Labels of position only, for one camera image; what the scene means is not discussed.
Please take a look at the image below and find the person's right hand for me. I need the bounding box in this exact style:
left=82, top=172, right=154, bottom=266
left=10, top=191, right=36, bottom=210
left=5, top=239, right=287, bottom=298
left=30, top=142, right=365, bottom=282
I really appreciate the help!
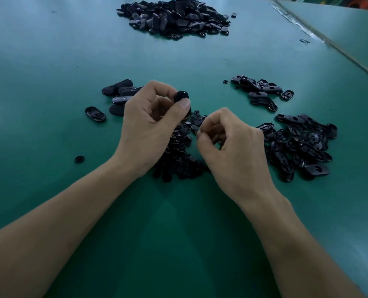
left=196, top=107, right=278, bottom=207

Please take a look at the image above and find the person's left hand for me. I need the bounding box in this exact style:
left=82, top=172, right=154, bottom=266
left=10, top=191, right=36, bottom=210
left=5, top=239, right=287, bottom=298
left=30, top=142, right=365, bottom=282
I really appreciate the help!
left=112, top=81, right=192, bottom=179

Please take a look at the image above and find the pile of small black buttons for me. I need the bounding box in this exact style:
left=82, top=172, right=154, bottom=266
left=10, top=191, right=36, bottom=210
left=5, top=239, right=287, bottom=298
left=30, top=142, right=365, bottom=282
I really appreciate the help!
left=152, top=110, right=210, bottom=183

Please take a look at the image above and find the pile of black oval shells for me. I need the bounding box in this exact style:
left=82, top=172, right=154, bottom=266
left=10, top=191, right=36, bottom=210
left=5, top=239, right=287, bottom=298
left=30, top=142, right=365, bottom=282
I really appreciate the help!
left=231, top=75, right=338, bottom=183

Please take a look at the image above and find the person's left forearm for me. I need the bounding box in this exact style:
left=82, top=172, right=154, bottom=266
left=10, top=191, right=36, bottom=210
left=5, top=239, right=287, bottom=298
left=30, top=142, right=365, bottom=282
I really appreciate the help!
left=0, top=155, right=138, bottom=298

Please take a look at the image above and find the person's right forearm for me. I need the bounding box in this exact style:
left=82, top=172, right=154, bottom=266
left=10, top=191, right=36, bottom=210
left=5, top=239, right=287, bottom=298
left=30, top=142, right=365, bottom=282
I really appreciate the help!
left=240, top=186, right=365, bottom=298

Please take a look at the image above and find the green striped bag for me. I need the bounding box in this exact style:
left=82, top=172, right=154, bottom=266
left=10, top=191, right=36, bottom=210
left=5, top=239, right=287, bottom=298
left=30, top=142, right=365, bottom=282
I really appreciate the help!
left=302, top=0, right=358, bottom=5

